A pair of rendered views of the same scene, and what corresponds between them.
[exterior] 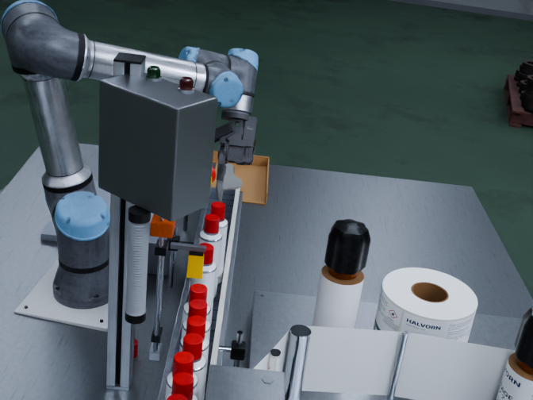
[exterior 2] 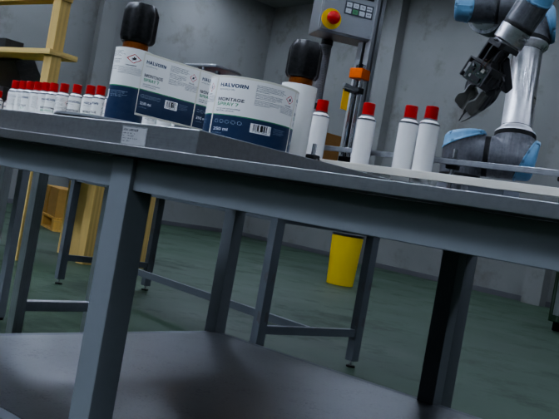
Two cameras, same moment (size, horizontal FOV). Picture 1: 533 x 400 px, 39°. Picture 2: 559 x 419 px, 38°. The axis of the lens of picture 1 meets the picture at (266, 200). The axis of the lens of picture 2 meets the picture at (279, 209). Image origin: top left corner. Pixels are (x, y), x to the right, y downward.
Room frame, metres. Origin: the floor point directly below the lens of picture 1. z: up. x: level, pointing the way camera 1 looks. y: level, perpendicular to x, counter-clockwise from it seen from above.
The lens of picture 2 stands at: (2.63, -1.65, 0.77)
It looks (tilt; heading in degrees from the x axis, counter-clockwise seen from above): 0 degrees down; 131
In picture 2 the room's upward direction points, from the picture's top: 10 degrees clockwise
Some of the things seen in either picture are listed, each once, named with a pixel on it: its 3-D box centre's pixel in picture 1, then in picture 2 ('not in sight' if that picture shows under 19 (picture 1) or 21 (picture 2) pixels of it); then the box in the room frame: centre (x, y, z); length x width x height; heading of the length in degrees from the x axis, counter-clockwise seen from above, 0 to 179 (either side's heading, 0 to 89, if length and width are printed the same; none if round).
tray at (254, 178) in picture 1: (228, 175); not in sight; (2.24, 0.13, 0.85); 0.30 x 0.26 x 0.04; 2
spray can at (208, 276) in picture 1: (202, 289); (363, 140); (1.34, 0.11, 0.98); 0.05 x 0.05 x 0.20
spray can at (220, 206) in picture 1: (214, 244); (425, 145); (1.54, 0.11, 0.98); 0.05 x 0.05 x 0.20
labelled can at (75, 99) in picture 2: not in sight; (73, 111); (0.02, 0.07, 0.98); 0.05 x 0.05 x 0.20
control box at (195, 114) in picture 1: (157, 144); (344, 7); (1.13, 0.19, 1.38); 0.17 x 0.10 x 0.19; 57
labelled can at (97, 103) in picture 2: not in sight; (96, 113); (0.17, 0.07, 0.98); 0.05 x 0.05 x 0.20
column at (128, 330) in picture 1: (124, 236); (361, 84); (1.20, 0.25, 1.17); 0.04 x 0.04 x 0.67; 2
